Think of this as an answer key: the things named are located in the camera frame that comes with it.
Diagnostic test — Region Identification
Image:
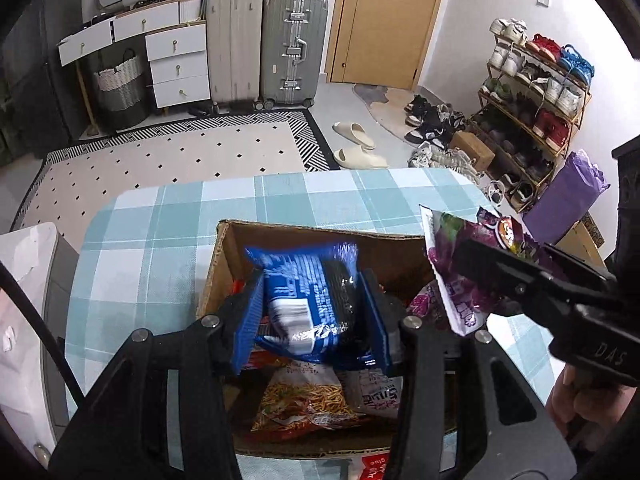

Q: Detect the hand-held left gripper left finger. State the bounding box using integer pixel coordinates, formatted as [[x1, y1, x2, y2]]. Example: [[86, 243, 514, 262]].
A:
[[47, 275, 267, 480]]

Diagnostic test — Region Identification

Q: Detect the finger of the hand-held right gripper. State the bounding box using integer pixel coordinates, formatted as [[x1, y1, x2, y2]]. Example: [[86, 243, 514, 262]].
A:
[[541, 243, 614, 287], [451, 236, 577, 329]]

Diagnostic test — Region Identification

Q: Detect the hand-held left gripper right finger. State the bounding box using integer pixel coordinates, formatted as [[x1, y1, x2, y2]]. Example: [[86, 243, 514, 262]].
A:
[[359, 269, 579, 480]]

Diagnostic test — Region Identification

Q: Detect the blue snack packet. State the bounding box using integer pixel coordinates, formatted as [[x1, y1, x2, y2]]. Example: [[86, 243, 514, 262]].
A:
[[244, 242, 386, 371]]

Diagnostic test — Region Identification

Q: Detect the purple grape snack packet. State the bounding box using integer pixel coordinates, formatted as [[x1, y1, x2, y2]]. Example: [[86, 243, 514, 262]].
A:
[[419, 204, 571, 336]]

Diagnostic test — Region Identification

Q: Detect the brown cardboard box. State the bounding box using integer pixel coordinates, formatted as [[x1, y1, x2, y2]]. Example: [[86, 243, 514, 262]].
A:
[[197, 219, 458, 461]]

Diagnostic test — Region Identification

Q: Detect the person's right hand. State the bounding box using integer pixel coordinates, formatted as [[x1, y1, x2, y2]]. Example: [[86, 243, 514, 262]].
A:
[[544, 365, 634, 442]]

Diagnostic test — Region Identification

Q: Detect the flat patterned cardboard carton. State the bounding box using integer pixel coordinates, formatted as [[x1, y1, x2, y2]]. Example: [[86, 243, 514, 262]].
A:
[[555, 215, 606, 267]]

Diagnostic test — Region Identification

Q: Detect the purple pink snack packet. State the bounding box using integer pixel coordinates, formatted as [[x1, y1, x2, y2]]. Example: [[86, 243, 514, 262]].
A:
[[406, 280, 453, 331]]

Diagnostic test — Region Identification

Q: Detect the purple bag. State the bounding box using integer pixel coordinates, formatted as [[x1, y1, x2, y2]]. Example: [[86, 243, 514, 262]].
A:
[[522, 150, 611, 246]]

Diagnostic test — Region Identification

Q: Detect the white pink snack packet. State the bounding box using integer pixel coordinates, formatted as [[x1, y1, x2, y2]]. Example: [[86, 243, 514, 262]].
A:
[[347, 367, 406, 418]]

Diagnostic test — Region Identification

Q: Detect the orange noodle snack packet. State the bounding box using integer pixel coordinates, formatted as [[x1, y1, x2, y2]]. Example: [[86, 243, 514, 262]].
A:
[[250, 362, 371, 433]]

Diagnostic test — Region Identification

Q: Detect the wooden shoe rack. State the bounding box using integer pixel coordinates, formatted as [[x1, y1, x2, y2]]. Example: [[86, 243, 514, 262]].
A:
[[475, 20, 594, 213]]

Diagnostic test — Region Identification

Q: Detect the small cardboard carton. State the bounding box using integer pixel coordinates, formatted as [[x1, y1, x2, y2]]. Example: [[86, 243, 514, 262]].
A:
[[450, 131, 496, 171]]

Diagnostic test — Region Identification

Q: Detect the shoe rack with shoes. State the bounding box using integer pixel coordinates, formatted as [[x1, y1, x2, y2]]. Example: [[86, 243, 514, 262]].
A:
[[479, 17, 596, 206]]

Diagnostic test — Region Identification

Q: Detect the red white snack packet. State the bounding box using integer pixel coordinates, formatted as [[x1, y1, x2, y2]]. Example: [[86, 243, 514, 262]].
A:
[[350, 455, 396, 480]]

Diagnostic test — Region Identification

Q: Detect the beige slipper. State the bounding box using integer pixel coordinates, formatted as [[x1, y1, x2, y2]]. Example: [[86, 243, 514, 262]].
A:
[[332, 147, 390, 170], [332, 121, 377, 151]]

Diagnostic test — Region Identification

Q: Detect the scattered pile of shoes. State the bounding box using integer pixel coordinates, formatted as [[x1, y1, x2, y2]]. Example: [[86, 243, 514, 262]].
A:
[[402, 95, 506, 206]]

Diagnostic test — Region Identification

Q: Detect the dotted cream rug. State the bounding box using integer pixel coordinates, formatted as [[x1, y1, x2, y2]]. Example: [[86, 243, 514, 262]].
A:
[[10, 107, 346, 233]]

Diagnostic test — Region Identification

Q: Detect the beige grey door mat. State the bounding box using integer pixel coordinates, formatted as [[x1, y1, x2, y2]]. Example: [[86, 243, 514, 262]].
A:
[[352, 84, 426, 146]]

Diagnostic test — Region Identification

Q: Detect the white side table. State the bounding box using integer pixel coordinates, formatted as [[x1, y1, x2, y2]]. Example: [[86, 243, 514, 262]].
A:
[[0, 222, 81, 461]]

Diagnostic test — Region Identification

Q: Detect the grey white laundry basket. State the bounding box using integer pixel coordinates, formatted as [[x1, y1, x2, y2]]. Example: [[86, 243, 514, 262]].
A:
[[92, 50, 151, 131]]

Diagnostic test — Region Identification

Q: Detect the beige suitcase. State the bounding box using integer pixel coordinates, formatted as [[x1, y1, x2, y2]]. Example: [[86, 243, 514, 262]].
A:
[[206, 0, 264, 111]]

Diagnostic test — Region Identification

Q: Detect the white drawer dresser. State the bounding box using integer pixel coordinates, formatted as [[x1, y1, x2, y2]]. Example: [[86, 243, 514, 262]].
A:
[[57, 0, 211, 111]]

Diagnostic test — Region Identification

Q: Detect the wooden door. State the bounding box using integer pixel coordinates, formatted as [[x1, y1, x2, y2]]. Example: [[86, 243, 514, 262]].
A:
[[325, 0, 448, 91]]

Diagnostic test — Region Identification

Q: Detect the silver suitcase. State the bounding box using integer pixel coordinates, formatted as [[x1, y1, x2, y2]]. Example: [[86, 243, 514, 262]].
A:
[[260, 0, 329, 108]]

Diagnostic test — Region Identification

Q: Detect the black cable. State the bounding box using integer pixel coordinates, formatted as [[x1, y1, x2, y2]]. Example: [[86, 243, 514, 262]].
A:
[[0, 262, 84, 405]]

